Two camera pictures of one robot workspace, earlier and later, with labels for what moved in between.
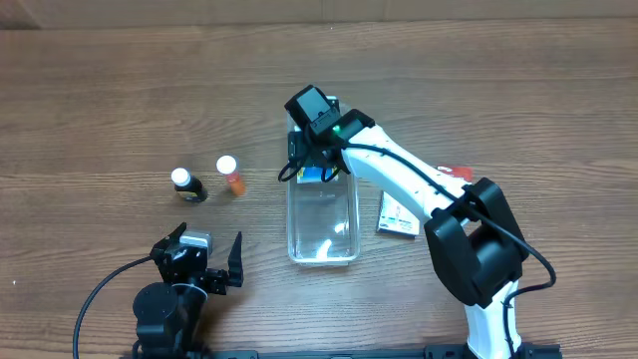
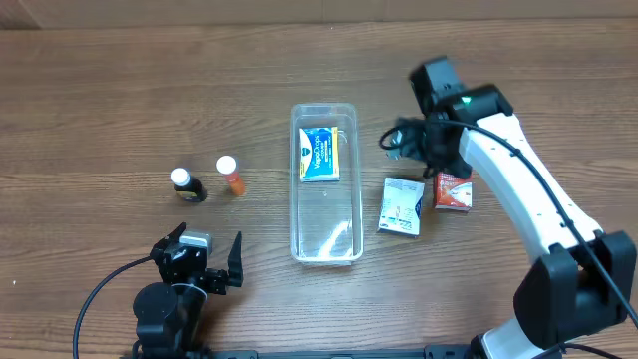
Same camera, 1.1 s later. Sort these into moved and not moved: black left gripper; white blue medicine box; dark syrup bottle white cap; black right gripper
Moved: black right gripper
Not moved: dark syrup bottle white cap; white blue medicine box; black left gripper
